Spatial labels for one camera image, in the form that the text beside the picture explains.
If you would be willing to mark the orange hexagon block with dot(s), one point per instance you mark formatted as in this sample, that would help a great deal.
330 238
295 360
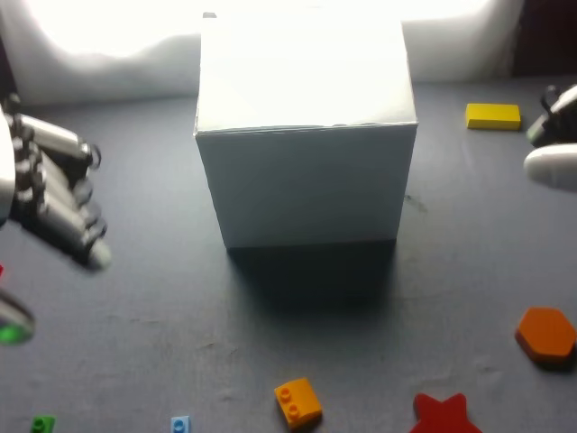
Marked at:
545 336

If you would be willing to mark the red star block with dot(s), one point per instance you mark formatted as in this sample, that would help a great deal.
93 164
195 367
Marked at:
444 417

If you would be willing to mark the green toy brick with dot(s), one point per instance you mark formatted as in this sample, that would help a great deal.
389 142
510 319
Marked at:
43 425

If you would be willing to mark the cardboard box with flaps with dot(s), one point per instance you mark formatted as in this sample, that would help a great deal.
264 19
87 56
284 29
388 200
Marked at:
306 180

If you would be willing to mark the grey table cloth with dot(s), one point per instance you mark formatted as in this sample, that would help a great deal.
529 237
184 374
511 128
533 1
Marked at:
135 315

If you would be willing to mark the white backdrop sheet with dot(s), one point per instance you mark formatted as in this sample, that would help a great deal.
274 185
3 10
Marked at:
112 81

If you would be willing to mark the yellow rectangular block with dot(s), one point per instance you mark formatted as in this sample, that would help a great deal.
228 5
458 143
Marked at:
493 115

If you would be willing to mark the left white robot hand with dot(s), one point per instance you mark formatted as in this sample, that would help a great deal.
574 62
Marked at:
54 189

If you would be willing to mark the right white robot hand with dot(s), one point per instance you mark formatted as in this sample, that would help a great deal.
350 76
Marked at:
552 169

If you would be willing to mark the orange-yellow toy brick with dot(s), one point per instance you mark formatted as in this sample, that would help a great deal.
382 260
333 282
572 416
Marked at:
297 403

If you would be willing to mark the blue toy brick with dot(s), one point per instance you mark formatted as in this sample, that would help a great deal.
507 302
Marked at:
181 425

